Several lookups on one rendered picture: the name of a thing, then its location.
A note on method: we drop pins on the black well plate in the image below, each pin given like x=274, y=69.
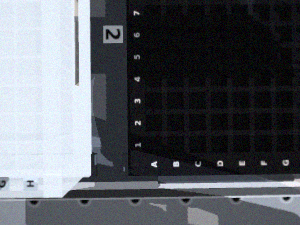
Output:
x=171, y=101

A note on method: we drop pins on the grey flat base plate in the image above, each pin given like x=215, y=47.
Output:
x=189, y=211

